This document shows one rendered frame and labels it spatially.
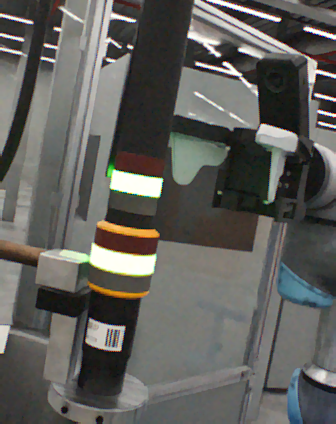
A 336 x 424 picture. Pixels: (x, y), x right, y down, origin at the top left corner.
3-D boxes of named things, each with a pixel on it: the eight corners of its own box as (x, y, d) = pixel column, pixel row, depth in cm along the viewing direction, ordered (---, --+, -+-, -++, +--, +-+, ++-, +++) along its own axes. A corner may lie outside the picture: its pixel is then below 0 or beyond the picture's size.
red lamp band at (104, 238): (84, 244, 35) (87, 226, 35) (104, 237, 39) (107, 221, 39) (148, 258, 34) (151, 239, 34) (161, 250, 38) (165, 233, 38)
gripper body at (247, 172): (277, 223, 47) (321, 225, 57) (295, 127, 47) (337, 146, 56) (204, 206, 51) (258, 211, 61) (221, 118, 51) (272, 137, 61)
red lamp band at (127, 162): (107, 168, 35) (110, 149, 35) (121, 169, 38) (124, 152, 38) (157, 177, 34) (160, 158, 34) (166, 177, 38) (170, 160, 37)
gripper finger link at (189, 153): (146, 179, 45) (230, 193, 50) (159, 109, 44) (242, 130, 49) (128, 175, 47) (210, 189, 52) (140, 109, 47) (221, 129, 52)
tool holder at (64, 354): (1, 402, 35) (25, 256, 34) (45, 365, 41) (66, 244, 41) (132, 439, 33) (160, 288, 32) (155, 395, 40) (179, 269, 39)
